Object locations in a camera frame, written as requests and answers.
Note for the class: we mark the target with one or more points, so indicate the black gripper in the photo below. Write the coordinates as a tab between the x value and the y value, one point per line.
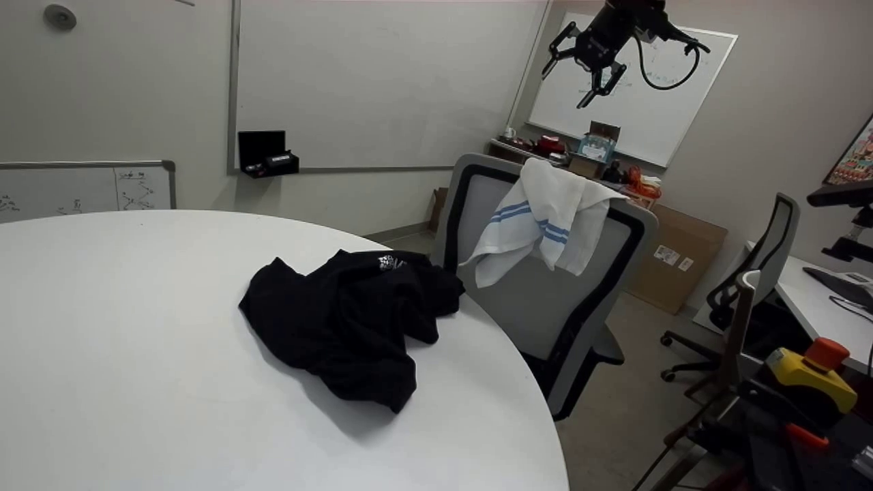
607	42

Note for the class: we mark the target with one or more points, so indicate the white towel with blue stripes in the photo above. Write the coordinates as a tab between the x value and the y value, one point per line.
554	207

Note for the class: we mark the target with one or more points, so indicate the black t-shirt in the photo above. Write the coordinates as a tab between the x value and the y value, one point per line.
355	317

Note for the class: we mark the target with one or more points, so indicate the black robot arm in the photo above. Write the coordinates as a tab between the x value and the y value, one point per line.
643	14

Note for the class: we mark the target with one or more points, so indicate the black mesh office chair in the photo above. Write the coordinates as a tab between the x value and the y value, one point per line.
782	228

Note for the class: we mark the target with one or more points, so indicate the red object on side table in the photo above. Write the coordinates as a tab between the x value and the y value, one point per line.
548	144

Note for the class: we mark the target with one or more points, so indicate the blue and white box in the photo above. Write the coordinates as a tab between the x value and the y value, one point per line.
595	152

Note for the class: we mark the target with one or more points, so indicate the whiteboard with green writing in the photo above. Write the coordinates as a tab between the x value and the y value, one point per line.
664	119

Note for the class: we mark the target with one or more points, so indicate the orange object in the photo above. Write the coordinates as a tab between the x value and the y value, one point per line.
645	183

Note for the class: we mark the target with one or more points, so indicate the small brown cardboard piece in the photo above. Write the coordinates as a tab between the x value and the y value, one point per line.
437	209

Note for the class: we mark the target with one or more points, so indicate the large brown cardboard box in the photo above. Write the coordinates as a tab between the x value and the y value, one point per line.
703	235

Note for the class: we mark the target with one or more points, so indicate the computer monitor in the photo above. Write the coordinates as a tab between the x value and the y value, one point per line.
861	160

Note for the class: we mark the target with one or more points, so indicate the grey tripod stand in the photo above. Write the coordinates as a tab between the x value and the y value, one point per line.
742	317

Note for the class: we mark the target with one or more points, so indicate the black whiteboard eraser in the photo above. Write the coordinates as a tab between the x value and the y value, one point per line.
276	166

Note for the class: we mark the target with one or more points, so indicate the black marker holder box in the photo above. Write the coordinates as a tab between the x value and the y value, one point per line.
263	144

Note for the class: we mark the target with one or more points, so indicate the black keyboard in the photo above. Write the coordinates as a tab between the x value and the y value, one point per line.
842	286

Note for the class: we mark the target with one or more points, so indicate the white desk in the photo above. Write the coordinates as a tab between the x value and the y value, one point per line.
820	316

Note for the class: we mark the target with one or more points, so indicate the yellow emergency stop box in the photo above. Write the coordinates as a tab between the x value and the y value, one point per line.
808	384

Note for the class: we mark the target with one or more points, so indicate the black equipment cart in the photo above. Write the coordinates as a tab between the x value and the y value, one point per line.
820	464

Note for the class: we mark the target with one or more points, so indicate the small silver-framed whiteboard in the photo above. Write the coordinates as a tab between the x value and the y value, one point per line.
56	192

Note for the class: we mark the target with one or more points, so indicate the large blank wall whiteboard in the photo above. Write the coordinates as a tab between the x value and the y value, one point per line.
382	82

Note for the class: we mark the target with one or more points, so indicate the grey office chair black frame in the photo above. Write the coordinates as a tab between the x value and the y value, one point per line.
547	316

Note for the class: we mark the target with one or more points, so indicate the round grey wall sensor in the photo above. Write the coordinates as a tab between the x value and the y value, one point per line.
59	17

